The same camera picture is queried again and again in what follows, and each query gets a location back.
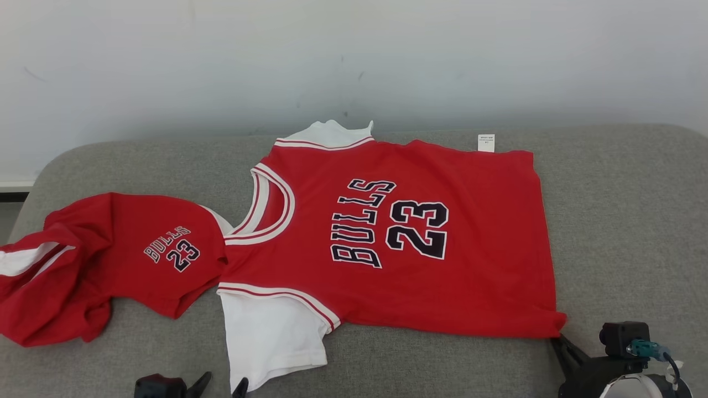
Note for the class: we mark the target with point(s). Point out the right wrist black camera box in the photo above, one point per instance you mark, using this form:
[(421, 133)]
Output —
[(619, 337)]

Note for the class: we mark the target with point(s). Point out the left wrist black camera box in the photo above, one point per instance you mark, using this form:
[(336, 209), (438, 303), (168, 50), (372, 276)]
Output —
[(157, 387)]

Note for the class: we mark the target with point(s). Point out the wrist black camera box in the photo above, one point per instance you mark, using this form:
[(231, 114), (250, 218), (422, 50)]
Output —
[(157, 387), (619, 337)]

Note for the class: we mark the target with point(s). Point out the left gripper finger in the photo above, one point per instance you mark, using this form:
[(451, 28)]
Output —
[(199, 387), (241, 389)]

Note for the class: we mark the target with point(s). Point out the right wrist teal connector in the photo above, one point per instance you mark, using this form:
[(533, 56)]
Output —
[(644, 349)]

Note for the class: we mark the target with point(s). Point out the red Bulls jersey shirt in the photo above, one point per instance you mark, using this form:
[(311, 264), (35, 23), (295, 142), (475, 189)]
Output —
[(470, 249)]

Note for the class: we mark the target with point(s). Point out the white wall baseboard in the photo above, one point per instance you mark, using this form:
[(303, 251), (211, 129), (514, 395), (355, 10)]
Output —
[(16, 184)]

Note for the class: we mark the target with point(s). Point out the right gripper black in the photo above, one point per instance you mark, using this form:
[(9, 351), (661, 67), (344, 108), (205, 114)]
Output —
[(586, 378)]

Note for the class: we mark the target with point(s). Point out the red Bulls shorts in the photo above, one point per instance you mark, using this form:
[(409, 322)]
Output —
[(127, 276)]

